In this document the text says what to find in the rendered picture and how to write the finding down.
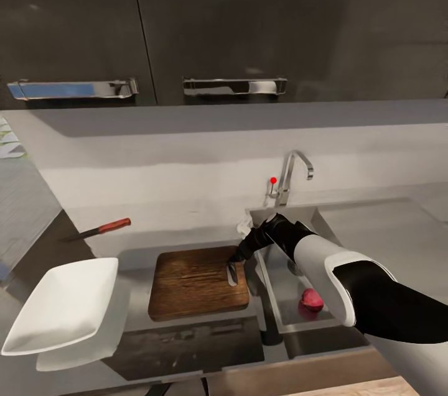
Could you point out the bowl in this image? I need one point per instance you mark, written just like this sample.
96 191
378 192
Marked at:
68 305

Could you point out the vidalia onion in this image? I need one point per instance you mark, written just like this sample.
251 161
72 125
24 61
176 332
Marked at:
312 301

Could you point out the cutting board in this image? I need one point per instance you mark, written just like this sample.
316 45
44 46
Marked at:
196 281

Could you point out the cabinet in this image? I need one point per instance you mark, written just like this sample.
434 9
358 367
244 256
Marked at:
74 54

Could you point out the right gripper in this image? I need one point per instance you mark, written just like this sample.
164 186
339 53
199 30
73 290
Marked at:
246 247

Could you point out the parer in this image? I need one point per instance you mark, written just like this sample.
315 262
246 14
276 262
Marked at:
115 224

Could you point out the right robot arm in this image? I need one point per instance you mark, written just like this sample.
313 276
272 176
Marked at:
408 328

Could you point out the drop in sink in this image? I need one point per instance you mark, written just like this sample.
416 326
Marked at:
399 233

